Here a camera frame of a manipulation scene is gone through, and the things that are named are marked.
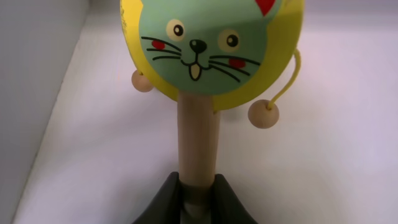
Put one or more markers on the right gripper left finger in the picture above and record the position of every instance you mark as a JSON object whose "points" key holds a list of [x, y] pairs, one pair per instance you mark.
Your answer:
{"points": [[166, 205]]}

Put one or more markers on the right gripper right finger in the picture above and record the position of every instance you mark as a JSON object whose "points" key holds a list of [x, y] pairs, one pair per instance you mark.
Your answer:
{"points": [[228, 205]]}

